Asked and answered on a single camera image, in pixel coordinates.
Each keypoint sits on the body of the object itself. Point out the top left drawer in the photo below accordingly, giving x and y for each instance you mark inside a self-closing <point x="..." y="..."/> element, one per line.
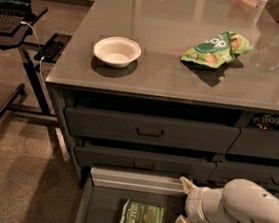
<point x="150" y="130"/>

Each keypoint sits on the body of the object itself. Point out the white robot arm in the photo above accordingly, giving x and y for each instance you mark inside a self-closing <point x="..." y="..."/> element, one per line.
<point x="239" y="201"/>

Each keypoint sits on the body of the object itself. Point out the dark chip bag in drawer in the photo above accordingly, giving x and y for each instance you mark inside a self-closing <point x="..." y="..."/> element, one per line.
<point x="265" y="121"/>

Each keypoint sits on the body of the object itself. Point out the green jalapeno chip bag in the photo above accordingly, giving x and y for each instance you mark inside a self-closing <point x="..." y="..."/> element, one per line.
<point x="139" y="212"/>

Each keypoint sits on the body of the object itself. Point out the open bottom left drawer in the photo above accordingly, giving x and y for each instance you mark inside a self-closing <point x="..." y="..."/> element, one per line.
<point x="113" y="196"/>

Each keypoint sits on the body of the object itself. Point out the green popcorn snack bag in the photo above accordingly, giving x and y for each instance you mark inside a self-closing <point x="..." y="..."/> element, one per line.
<point x="215" y="52"/>

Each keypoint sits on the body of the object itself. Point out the middle left drawer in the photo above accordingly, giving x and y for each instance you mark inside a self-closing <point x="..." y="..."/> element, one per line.
<point x="193" y="167"/>

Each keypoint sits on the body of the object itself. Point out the middle right drawer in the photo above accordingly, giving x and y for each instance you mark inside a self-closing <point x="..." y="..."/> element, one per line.
<point x="265" y="176"/>

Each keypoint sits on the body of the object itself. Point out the white paper bowl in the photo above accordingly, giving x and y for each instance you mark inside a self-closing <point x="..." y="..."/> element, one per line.
<point x="116" y="51"/>

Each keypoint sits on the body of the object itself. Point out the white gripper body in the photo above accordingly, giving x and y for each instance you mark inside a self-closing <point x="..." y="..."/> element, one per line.
<point x="194" y="204"/>

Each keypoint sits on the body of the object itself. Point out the top right drawer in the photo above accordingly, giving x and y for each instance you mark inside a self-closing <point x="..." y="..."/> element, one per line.
<point x="256" y="143"/>

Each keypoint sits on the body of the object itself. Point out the grey kitchen island counter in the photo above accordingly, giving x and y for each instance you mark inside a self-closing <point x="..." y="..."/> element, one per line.
<point x="165" y="29"/>

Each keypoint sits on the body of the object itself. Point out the black smartphone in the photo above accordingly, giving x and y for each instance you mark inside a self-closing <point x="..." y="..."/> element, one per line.
<point x="51" y="49"/>

